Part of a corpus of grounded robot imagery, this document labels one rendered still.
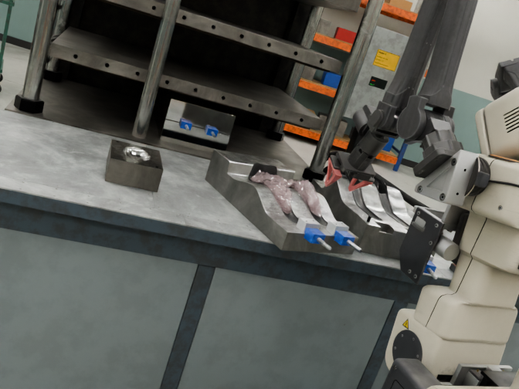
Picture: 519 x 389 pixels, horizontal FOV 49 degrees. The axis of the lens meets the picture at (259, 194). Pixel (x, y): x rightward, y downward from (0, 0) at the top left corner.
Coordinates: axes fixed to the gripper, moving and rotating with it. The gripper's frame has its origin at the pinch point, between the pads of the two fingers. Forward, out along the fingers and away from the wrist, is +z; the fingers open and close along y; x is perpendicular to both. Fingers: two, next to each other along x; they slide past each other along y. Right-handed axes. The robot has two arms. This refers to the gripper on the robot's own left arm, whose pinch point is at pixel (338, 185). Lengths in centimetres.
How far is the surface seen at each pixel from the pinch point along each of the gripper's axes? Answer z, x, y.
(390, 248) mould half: 15.6, 6.1, -26.7
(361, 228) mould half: 14.4, 0.7, -16.8
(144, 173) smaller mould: 25, -16, 46
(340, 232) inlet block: 10.5, 7.4, -4.9
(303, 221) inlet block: 10.1, 6.1, 7.4
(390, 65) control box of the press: 8, -91, -61
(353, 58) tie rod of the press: 6, -82, -37
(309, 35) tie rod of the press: 33, -143, -48
